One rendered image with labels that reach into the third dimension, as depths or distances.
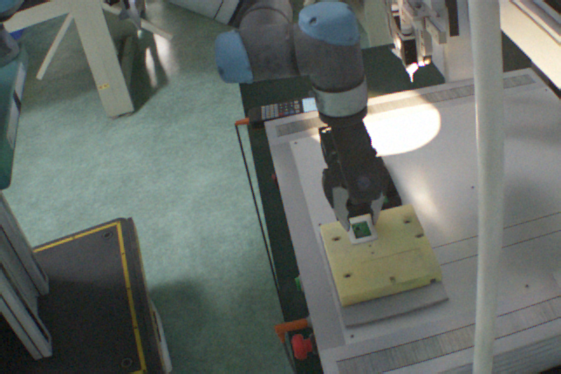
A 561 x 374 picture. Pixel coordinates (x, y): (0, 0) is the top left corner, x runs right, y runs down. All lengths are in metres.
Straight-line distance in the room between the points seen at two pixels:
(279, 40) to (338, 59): 0.08
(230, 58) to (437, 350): 0.49
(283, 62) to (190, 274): 1.59
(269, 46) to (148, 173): 2.10
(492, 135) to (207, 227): 2.05
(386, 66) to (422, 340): 0.99
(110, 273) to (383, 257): 1.16
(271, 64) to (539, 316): 0.53
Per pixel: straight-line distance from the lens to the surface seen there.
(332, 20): 0.83
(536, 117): 1.38
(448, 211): 1.14
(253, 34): 0.87
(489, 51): 0.51
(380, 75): 1.74
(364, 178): 0.89
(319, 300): 1.02
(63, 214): 2.92
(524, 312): 0.99
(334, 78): 0.87
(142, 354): 1.75
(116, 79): 3.32
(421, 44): 1.18
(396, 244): 1.03
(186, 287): 2.33
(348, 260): 1.02
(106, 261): 2.05
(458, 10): 1.14
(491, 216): 0.61
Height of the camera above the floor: 1.62
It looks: 39 degrees down
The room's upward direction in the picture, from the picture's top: 12 degrees counter-clockwise
